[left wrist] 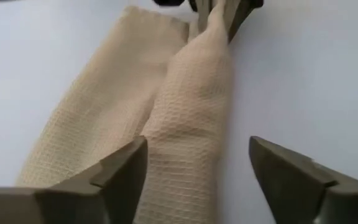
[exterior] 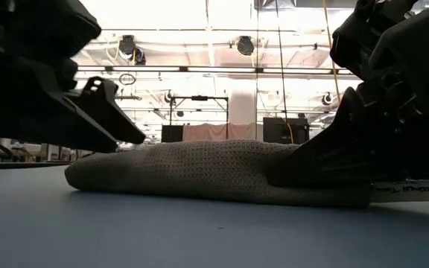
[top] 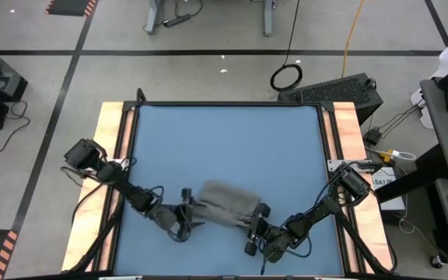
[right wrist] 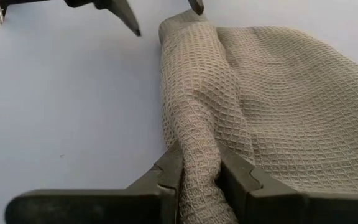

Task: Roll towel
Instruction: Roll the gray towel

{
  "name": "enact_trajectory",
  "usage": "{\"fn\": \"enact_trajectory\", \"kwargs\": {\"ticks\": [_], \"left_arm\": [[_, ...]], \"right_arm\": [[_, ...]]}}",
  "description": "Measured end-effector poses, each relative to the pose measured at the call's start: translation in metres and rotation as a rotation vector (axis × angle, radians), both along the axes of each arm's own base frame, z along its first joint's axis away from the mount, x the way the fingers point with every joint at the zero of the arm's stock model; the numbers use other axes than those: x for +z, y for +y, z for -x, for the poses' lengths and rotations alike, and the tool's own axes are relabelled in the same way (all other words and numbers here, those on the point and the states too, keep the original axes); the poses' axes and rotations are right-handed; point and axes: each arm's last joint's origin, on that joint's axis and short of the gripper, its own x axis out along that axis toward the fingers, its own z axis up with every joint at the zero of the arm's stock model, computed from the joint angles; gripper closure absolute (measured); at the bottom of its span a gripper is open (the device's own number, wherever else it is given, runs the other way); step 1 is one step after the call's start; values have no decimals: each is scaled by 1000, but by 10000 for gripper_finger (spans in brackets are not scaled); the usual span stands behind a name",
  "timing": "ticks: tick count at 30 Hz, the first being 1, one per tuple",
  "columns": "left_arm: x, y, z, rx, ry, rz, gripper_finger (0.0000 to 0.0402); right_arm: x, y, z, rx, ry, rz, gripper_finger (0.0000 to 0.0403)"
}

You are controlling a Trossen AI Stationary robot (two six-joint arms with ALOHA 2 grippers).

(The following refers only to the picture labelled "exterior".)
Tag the grey waffle-weave towel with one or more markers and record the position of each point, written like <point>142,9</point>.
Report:
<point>199,171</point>

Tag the black table frame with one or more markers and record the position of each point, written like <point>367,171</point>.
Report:
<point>21,165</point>

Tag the long ceiling light rail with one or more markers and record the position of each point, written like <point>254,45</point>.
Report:
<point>218,69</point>

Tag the pink cloth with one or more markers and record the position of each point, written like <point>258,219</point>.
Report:
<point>207,132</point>

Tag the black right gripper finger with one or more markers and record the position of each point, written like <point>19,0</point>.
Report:
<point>333,156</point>

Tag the large black monitor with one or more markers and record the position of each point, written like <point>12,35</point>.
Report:
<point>276,130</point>

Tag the small black monitor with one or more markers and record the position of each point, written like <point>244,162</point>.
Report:
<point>172,134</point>

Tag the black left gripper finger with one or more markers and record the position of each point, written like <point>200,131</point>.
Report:
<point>50,123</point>
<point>106,100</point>

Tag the black pole frame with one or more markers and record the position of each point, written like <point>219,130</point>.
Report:
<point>199,98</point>

